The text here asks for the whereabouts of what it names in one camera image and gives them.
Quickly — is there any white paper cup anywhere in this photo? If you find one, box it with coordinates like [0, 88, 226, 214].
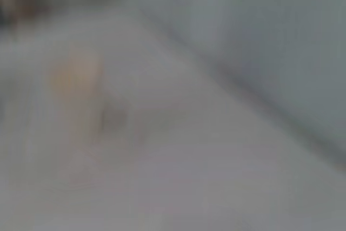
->
[47, 50, 110, 136]

